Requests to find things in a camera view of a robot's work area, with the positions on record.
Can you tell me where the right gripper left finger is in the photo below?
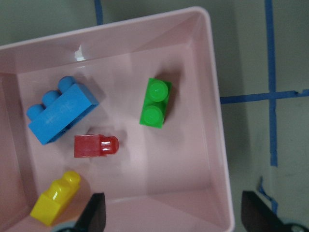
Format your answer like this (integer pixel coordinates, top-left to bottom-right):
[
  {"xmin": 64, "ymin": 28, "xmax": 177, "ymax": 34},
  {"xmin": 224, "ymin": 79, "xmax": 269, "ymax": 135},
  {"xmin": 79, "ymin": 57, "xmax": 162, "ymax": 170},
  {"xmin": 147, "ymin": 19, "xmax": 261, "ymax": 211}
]
[{"xmin": 73, "ymin": 193, "xmax": 106, "ymax": 232}]

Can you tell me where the pink plastic box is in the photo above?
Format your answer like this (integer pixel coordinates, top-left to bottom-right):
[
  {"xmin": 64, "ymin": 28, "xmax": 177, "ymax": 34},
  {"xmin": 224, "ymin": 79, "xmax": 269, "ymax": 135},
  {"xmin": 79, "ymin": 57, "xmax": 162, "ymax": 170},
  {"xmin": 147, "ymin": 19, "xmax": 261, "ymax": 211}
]
[{"xmin": 0, "ymin": 7, "xmax": 235, "ymax": 232}]

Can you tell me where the green toy block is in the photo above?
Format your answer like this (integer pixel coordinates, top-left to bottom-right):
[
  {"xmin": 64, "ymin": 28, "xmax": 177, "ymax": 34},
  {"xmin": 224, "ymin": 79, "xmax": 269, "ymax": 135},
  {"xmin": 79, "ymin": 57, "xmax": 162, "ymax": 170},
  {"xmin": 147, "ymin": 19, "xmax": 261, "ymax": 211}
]
[{"xmin": 140, "ymin": 78, "xmax": 172, "ymax": 129}]

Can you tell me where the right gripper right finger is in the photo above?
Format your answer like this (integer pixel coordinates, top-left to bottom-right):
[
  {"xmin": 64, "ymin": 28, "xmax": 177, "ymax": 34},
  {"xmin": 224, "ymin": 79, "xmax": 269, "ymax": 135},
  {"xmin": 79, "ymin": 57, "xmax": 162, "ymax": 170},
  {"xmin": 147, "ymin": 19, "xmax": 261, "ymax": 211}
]
[{"xmin": 241, "ymin": 191, "xmax": 287, "ymax": 232}]

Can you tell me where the red toy block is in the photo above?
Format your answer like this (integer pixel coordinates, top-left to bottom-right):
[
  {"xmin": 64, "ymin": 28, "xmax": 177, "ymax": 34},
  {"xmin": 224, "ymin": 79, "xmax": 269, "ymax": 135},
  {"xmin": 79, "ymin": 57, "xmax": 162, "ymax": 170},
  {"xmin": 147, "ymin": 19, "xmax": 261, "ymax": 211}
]
[{"xmin": 74, "ymin": 134, "xmax": 119, "ymax": 158}]

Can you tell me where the yellow toy block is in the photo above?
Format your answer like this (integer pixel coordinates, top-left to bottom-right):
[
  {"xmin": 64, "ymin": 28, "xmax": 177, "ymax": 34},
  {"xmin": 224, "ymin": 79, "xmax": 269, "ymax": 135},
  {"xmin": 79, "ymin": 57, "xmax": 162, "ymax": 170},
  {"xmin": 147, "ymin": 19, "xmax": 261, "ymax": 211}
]
[{"xmin": 30, "ymin": 171, "xmax": 81, "ymax": 226}]

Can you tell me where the blue toy block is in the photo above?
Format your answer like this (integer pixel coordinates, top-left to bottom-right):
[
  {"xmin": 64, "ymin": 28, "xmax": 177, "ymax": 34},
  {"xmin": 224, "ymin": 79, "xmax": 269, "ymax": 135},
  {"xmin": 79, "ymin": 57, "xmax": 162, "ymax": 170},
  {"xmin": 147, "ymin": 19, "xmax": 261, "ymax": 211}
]
[{"xmin": 26, "ymin": 76, "xmax": 99, "ymax": 145}]

